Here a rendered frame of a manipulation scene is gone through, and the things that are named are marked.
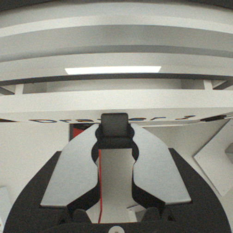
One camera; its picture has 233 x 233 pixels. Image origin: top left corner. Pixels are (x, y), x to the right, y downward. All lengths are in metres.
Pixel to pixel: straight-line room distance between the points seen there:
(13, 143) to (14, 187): 0.10
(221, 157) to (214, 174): 0.15
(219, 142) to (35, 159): 1.27
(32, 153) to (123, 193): 0.90
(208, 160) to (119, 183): 0.74
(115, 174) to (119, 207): 0.26
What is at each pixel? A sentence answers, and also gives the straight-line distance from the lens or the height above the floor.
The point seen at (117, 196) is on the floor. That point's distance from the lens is 1.14.
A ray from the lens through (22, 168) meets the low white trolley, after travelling 0.36.
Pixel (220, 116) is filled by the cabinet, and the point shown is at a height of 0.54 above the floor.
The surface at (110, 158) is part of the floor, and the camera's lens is 1.06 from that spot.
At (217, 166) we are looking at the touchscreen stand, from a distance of 1.33.
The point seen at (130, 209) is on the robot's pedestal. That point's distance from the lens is 1.18.
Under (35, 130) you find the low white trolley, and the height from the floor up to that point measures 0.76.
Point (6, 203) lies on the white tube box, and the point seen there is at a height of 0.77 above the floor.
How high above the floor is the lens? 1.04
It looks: 82 degrees down
